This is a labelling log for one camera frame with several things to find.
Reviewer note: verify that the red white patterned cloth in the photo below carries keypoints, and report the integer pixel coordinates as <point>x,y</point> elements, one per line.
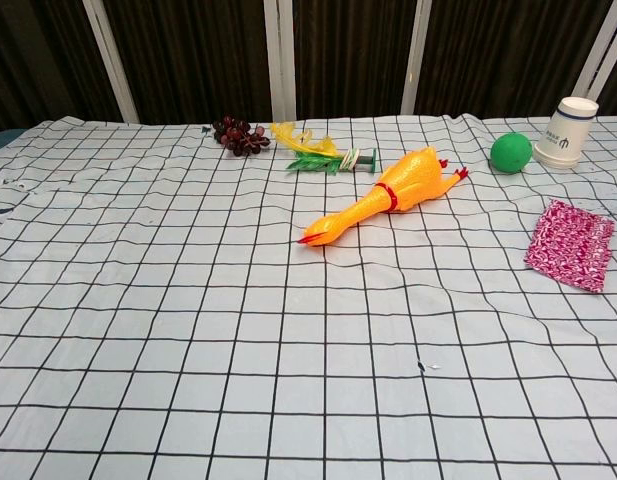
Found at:
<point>570,245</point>

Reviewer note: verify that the yellow green feather toy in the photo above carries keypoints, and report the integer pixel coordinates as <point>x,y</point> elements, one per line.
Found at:
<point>313,161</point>

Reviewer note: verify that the orange rubber chicken toy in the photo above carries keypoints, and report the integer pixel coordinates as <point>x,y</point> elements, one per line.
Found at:
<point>408,175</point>

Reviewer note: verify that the dark red plastic grapes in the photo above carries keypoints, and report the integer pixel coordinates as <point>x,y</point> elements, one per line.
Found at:
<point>238,136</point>

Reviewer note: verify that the grey black checked tablecloth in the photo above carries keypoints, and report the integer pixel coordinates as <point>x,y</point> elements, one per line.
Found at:
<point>188,325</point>

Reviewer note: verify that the dark ribbed curtain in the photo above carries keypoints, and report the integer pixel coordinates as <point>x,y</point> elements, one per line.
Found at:
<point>198,55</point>

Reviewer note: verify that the green ball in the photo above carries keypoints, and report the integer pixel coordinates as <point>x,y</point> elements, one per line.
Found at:
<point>510,152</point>

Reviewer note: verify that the white paper cup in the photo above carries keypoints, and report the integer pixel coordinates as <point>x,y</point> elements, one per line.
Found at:
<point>563,135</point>

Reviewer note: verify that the white double frame post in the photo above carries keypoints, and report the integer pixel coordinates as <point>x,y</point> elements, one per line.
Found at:
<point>279,60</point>

